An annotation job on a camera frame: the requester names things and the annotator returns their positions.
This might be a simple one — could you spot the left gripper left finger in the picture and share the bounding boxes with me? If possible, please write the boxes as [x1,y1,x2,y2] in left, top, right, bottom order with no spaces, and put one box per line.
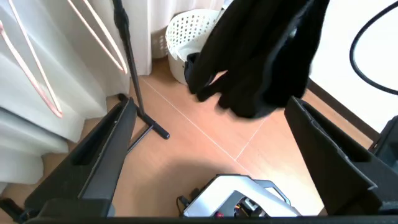
[24,96,137,218]

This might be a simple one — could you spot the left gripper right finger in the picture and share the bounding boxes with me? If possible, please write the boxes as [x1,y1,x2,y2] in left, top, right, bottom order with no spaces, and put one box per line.
[284,95,398,217]

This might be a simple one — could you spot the white curtain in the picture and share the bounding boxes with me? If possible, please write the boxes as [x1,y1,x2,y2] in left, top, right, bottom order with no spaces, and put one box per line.
[0,0,225,187]

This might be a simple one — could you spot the black cable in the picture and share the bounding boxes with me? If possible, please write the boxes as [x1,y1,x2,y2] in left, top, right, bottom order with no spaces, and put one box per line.
[349,0,398,96]

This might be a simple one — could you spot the black shorts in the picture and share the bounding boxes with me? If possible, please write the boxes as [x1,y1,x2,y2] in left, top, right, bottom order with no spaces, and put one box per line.
[188,0,330,119]

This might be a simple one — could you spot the black clothes rack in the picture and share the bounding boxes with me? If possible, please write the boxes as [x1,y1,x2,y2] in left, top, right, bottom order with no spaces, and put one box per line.
[111,0,170,154]

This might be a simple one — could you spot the white laundry basket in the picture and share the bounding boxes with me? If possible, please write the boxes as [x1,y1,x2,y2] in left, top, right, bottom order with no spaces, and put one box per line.
[164,8,226,85]

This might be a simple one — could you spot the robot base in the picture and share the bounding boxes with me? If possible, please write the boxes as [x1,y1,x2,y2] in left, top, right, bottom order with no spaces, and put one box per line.
[176,173,302,218]

